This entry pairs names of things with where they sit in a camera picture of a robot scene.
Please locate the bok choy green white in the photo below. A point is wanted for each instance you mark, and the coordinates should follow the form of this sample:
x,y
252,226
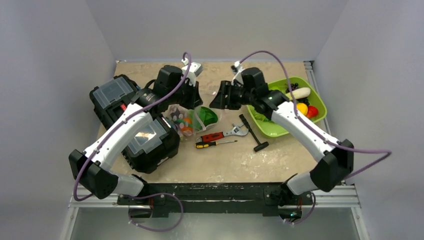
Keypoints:
x,y
203,119

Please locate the red handled adjustable wrench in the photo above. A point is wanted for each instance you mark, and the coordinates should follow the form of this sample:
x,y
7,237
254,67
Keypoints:
x,y
235,131

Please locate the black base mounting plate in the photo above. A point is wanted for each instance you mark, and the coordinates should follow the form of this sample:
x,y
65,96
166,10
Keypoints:
x,y
265,198

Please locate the celery stalk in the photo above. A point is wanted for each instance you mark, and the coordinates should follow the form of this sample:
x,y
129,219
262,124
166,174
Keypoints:
x,y
299,93

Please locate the clear zip top bag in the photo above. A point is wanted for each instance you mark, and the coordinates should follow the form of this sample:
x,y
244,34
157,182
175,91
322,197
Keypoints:
x,y
175,115

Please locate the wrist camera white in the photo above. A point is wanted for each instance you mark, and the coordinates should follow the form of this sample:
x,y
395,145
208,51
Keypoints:
x,y
237,69
195,69

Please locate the red tomato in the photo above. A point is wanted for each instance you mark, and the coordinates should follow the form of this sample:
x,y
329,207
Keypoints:
x,y
312,112

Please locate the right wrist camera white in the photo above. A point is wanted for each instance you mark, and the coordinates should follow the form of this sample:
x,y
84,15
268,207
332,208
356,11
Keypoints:
x,y
237,69

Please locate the black toolbox near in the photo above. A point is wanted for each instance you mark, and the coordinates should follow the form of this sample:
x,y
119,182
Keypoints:
x,y
152,146

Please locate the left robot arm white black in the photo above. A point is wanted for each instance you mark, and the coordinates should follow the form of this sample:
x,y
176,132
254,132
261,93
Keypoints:
x,y
92,167

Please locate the black toolbox far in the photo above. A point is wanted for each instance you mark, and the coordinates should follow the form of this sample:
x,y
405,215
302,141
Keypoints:
x,y
111,99

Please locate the dark grapes bunch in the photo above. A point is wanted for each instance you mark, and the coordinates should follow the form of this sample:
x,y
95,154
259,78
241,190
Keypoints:
x,y
293,86

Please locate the black toolbox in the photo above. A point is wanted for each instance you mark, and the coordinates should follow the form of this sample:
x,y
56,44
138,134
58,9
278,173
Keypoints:
x,y
152,146
111,99

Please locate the orange tangerine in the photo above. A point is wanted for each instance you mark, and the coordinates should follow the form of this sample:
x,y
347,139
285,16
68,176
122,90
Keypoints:
x,y
187,126

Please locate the black hammer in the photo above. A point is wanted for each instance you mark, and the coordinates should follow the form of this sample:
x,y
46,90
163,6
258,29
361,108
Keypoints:
x,y
260,145

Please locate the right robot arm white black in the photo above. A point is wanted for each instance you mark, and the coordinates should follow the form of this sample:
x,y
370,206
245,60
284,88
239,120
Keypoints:
x,y
334,162

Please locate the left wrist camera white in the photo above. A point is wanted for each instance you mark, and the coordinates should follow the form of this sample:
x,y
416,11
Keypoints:
x,y
195,69

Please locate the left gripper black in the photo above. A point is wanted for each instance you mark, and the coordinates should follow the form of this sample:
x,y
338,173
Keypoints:
x,y
195,99

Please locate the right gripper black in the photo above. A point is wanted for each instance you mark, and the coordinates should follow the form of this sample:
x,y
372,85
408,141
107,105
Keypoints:
x,y
227,94

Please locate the yellow black screwdriver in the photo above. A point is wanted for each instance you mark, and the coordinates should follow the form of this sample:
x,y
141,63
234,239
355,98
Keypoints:
x,y
207,144

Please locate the yellow lemon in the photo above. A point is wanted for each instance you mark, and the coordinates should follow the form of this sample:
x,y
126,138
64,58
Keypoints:
x,y
302,108

